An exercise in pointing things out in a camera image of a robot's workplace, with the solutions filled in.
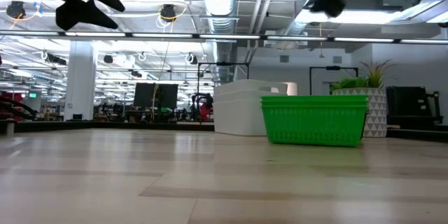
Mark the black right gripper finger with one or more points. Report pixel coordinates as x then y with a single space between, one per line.
329 7

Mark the white plastic storage bin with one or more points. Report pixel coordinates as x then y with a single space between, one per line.
241 85

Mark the stack of white trays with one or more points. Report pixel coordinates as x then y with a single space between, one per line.
238 115

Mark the long LED light bar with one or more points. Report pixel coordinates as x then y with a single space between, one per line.
161 35

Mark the white building column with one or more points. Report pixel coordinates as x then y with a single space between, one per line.
80 84

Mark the green succulent plant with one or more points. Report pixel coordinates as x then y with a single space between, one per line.
350 83

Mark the black monitor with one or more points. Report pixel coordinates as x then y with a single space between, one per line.
155 96

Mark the red background object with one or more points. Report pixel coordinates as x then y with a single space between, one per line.
10 98

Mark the white triangle-pattern plant pot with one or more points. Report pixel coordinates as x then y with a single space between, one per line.
377 112

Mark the green plastic mesh basket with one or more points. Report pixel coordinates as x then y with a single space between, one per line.
315 126

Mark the black machine housing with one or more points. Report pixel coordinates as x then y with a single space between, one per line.
406 105

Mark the red background machine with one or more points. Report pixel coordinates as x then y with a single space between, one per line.
206 112

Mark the black tubular stand frame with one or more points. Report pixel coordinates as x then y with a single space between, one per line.
224 63
332 67

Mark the silver ceiling air duct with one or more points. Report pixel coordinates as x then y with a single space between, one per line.
220 7

